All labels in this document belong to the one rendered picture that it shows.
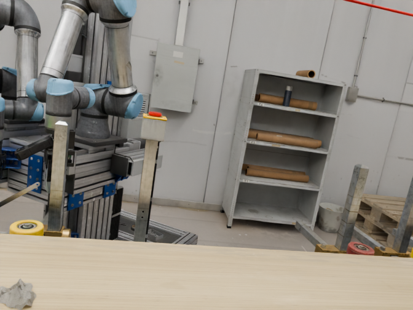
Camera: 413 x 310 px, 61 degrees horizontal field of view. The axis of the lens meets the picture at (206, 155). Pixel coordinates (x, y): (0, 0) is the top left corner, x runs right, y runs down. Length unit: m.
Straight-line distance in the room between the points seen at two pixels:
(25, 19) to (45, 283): 1.09
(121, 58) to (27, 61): 0.37
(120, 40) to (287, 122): 2.70
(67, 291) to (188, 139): 3.00
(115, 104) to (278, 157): 2.64
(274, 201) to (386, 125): 1.51
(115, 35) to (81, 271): 0.87
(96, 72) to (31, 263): 1.12
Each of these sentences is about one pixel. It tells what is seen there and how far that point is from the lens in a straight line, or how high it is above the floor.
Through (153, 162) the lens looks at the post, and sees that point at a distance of 1.08.
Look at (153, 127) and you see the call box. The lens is 1.04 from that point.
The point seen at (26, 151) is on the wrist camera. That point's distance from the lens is 1.17.
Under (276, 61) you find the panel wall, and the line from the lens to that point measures 3.78.
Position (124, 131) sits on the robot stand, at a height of 1.02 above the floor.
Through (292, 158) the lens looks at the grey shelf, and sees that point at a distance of 3.93.
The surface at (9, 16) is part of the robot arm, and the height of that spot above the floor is 1.47.
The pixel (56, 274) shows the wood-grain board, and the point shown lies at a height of 0.90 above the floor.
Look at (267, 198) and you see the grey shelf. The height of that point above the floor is 0.22.
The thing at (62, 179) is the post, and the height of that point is 1.00.
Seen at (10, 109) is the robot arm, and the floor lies 1.13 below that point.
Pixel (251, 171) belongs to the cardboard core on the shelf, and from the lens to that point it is 3.50.
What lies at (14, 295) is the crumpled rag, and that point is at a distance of 0.75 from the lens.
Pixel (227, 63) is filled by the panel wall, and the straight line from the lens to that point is 3.65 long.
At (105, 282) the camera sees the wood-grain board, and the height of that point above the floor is 0.90.
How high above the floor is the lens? 1.34
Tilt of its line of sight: 11 degrees down
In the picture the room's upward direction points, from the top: 9 degrees clockwise
